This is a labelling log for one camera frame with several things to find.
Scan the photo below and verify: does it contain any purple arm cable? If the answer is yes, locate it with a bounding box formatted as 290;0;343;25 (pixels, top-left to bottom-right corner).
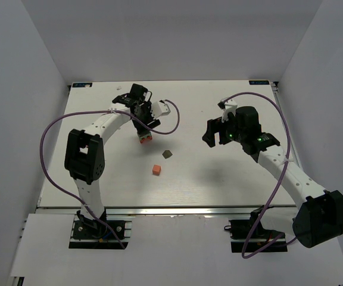
223;91;297;260
39;98;180;250

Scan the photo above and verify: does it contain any green rectangular wood block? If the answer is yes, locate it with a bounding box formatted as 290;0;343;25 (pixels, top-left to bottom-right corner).
139;134;152;140

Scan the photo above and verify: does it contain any brown wood block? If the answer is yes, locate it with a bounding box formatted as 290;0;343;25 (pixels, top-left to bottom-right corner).
139;130;151;137

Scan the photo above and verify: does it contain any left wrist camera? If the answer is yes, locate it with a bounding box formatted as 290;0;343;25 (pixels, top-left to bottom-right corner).
151;101;171;119

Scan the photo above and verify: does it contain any salmon cube wood block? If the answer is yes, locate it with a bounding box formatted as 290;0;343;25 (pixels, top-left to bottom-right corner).
152;164;161;176

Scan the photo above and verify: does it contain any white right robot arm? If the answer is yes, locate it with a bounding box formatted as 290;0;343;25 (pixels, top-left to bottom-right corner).
202;103;343;248

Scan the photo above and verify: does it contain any blue label corner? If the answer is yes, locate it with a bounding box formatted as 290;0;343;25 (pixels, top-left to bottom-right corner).
71;82;92;88
248;80;270;85

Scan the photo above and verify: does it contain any aluminium table edge rail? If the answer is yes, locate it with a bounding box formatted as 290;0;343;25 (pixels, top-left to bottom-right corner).
35;206;296;216

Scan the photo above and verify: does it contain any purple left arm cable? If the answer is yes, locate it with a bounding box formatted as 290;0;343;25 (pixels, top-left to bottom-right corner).
39;98;180;250

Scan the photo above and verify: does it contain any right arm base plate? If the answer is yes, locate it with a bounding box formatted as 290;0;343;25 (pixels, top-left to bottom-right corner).
223;219;288;254

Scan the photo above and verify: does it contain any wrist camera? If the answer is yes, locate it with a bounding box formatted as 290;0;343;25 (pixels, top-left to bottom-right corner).
217;98;238;123
151;101;171;119

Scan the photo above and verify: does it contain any blue label left corner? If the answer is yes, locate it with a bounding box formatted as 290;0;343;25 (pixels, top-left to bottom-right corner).
71;82;92;88

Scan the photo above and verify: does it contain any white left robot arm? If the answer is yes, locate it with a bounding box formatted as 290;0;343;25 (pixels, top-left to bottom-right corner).
64;83;170;237

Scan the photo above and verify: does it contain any olive roof wood block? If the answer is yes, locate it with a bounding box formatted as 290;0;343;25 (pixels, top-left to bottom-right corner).
162;150;173;159

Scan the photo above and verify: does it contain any blue label right corner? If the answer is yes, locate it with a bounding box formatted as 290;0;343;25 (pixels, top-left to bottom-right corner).
248;80;270;85

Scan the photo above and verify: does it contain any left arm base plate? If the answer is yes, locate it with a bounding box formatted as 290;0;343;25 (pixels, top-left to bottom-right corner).
68;217;132;250

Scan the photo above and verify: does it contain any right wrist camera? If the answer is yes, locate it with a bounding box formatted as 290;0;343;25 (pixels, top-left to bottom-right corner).
217;98;238;123

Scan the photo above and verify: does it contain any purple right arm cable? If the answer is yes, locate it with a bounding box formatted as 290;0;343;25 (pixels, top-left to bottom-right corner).
223;91;297;260

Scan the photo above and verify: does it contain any right side aluminium rail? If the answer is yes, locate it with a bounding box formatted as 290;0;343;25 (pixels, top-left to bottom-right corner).
270;82;303;169

